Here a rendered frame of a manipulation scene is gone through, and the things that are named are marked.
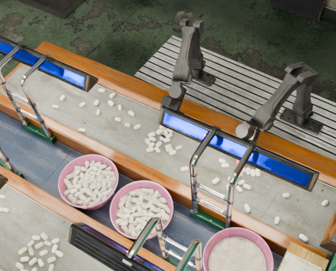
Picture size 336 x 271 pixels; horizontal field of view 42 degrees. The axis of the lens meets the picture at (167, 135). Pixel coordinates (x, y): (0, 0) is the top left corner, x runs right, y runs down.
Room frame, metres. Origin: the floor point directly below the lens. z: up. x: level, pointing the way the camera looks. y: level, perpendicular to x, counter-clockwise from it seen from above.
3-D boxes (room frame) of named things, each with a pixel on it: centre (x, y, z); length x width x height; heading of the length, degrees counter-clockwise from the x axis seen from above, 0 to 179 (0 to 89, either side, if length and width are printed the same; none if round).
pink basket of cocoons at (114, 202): (0.82, 0.15, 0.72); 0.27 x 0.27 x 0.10
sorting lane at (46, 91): (1.19, 0.07, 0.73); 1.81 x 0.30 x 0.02; 53
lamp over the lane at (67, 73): (1.46, 0.53, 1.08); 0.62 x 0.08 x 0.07; 53
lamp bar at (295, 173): (0.88, -0.24, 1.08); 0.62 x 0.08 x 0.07; 53
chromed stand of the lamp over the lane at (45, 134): (1.40, 0.59, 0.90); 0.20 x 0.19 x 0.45; 53
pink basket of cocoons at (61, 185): (0.99, 0.37, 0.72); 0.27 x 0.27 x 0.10
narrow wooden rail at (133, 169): (1.05, 0.18, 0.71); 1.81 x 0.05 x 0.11; 53
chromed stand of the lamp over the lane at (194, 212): (0.82, -0.19, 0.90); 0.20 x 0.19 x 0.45; 53
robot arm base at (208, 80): (1.61, -0.20, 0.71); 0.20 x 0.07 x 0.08; 49
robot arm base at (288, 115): (1.22, -0.65, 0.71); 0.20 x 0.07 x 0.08; 49
